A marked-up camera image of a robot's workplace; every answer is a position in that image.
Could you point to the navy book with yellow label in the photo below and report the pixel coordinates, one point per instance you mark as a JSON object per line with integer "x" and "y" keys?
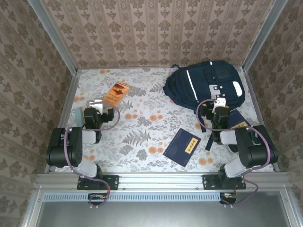
{"x": 180, "y": 147}
{"x": 236, "y": 118}

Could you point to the orange book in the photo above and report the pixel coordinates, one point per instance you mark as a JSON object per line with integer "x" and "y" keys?
{"x": 117, "y": 93}

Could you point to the navy blue backpack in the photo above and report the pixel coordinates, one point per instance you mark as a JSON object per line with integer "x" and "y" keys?
{"x": 180, "y": 89}

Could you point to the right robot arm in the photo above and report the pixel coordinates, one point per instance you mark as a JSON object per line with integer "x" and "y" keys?
{"x": 253, "y": 149}

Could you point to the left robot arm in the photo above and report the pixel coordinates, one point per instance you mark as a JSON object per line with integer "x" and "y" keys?
{"x": 73, "y": 146}

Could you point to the light blue eraser block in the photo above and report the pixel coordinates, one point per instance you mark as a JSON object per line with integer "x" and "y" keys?
{"x": 79, "y": 117}

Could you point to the grey metal panel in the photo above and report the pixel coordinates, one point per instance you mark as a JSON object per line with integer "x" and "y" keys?
{"x": 154, "y": 215}

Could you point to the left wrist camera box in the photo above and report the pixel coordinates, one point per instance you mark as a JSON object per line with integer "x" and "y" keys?
{"x": 95, "y": 104}

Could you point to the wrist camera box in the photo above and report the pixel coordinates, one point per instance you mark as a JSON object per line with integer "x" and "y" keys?
{"x": 95, "y": 104}
{"x": 219, "y": 102}

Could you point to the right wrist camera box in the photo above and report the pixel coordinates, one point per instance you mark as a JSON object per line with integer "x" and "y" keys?
{"x": 219, "y": 102}

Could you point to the aluminium side rail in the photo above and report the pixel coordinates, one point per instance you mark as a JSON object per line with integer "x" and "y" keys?
{"x": 68, "y": 99}
{"x": 253, "y": 94}

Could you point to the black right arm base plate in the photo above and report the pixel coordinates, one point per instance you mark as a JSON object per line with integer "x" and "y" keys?
{"x": 209, "y": 182}

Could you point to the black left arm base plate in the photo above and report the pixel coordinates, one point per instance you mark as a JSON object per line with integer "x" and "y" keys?
{"x": 113, "y": 182}

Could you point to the aluminium front rail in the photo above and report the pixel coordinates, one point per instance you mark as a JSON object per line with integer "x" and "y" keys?
{"x": 161, "y": 180}

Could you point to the aluminium corner post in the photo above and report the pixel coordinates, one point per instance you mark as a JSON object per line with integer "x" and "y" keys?
{"x": 54, "y": 37}
{"x": 265, "y": 35}

